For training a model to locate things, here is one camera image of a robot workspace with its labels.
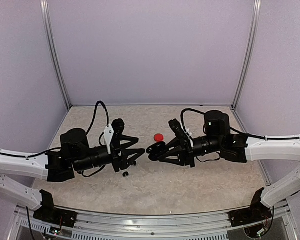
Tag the black earbud charging case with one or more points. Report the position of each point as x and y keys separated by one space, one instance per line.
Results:
x=156 y=150

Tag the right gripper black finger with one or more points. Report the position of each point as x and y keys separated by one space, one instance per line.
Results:
x=176 y=143
x=172 y=158

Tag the left aluminium corner post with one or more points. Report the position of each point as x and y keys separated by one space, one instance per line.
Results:
x=44 y=5

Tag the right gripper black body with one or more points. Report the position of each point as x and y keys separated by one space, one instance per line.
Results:
x=188 y=151

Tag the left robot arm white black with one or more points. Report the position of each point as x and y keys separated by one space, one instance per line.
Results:
x=60 y=164

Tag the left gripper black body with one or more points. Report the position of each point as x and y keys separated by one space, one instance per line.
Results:
x=117 y=160

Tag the aluminium front rail frame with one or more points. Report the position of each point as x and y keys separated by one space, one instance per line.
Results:
x=92 y=225

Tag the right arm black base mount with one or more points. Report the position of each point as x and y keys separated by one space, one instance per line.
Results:
x=254 y=213

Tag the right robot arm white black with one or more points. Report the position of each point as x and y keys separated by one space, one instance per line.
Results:
x=233 y=146

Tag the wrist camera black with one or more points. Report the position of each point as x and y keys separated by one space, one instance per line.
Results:
x=177 y=129
x=118 y=126

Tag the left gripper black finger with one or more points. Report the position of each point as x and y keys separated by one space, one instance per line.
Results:
x=128 y=141
x=131 y=155

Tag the right aluminium corner post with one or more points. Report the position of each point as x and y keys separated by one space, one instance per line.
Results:
x=248 y=53

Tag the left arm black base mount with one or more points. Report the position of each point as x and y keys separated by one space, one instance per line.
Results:
x=50 y=214

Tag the aluminium corner post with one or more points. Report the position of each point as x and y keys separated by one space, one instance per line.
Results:
x=44 y=5
x=248 y=53

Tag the red earbud charging case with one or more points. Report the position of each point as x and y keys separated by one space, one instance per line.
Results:
x=158 y=137

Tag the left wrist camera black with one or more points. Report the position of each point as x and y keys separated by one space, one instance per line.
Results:
x=118 y=126

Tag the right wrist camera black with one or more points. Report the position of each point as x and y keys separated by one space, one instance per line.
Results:
x=177 y=129

